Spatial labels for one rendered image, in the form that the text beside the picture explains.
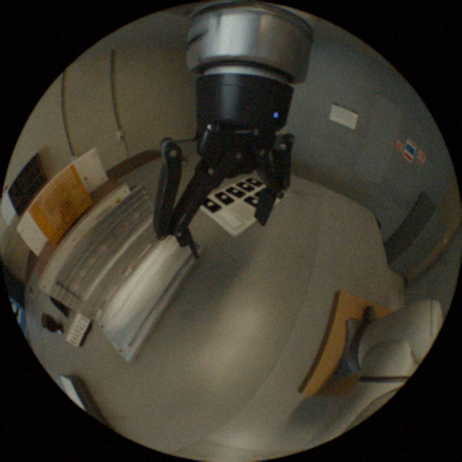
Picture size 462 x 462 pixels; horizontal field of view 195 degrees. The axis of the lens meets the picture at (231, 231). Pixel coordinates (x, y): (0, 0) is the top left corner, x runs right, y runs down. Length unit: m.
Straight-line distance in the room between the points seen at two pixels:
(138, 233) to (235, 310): 0.38
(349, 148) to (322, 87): 0.88
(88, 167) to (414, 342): 1.10
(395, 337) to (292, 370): 0.26
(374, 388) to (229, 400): 0.32
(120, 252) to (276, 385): 0.58
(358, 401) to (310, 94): 2.32
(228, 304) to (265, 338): 0.14
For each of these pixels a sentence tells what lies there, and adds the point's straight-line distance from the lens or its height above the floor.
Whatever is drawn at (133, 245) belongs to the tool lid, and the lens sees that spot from 0.48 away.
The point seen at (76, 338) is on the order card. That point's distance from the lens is 0.67.
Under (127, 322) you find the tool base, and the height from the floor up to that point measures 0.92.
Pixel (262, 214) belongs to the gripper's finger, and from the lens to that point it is 0.24.
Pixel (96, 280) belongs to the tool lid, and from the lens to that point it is 0.49.
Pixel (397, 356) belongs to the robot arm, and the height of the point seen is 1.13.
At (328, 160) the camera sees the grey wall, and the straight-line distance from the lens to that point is 2.19.
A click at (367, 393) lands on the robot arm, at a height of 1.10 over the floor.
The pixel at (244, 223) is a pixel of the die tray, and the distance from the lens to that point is 0.52.
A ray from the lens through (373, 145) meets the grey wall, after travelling 2.28.
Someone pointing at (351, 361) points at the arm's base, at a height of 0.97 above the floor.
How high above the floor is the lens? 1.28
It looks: 49 degrees down
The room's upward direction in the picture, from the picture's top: straight up
